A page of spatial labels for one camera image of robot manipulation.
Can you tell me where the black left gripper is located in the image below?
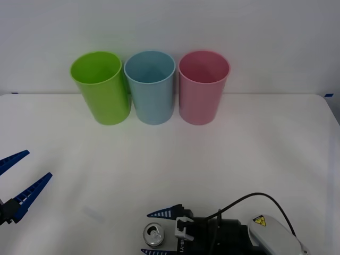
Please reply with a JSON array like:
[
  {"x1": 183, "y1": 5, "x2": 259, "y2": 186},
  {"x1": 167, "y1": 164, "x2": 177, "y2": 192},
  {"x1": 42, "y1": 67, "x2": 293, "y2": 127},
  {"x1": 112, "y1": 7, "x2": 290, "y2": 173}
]
[{"x1": 0, "y1": 150, "x2": 53, "y2": 227}]

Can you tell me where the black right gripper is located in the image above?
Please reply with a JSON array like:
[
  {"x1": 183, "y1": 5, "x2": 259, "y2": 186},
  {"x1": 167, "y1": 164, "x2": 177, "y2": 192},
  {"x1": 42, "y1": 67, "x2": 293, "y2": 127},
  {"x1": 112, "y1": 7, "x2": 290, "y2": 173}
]
[{"x1": 140, "y1": 203, "x2": 222, "y2": 255}]

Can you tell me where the silver drink can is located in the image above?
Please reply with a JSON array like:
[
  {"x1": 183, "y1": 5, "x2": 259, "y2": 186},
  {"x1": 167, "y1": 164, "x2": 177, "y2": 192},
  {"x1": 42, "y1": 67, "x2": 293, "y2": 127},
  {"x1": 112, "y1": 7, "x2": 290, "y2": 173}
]
[{"x1": 142, "y1": 222, "x2": 167, "y2": 248}]

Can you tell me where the green plastic bin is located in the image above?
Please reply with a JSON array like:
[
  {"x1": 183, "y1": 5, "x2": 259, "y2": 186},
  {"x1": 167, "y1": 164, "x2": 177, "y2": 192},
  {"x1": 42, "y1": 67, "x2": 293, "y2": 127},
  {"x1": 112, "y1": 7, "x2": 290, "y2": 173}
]
[{"x1": 70, "y1": 50, "x2": 132, "y2": 126}]

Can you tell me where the pale blue plastic bin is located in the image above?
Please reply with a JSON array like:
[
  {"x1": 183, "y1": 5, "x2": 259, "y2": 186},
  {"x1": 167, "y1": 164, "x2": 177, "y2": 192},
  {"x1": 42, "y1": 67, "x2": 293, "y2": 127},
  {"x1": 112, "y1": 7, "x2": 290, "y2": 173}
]
[{"x1": 123, "y1": 50, "x2": 177, "y2": 125}]

